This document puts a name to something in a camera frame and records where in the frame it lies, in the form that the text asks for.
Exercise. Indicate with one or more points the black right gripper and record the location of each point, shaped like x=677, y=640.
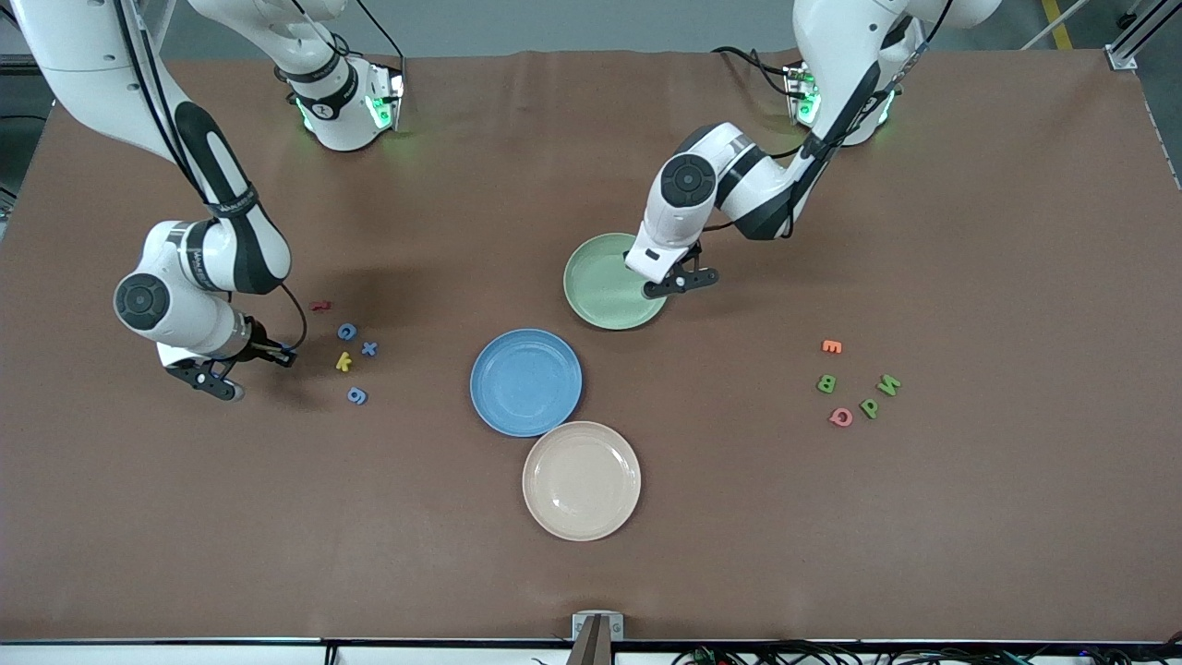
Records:
x=259, y=349

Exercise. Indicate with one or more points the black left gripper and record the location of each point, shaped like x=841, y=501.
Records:
x=693, y=252

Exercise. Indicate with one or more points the green foam letter B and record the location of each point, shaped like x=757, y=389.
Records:
x=826, y=384

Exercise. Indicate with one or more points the green foam letter N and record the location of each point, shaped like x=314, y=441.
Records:
x=888, y=385

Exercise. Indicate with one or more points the green foam letter P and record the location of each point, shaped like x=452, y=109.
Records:
x=873, y=410

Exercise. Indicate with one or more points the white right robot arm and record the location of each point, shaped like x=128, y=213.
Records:
x=83, y=55

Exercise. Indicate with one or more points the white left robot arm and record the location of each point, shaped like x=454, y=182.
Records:
x=831, y=55

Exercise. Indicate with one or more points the yellow foam letter k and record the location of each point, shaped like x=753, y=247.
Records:
x=343, y=362

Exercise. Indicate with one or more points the light green plate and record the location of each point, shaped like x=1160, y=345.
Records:
x=600, y=296

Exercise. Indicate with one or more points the brown table cover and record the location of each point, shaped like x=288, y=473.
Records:
x=185, y=517

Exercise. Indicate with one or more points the blue plate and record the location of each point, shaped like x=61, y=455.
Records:
x=526, y=383

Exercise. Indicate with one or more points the pink foam letter Q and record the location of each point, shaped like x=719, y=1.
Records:
x=833, y=417

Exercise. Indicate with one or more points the beige plate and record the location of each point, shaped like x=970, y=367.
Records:
x=582, y=480

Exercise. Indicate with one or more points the white table edge rail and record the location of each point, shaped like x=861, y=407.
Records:
x=185, y=656

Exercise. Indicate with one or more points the grey metal camera bracket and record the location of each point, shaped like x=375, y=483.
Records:
x=582, y=628

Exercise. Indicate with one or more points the aluminium frame profile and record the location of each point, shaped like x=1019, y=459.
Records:
x=1131, y=46

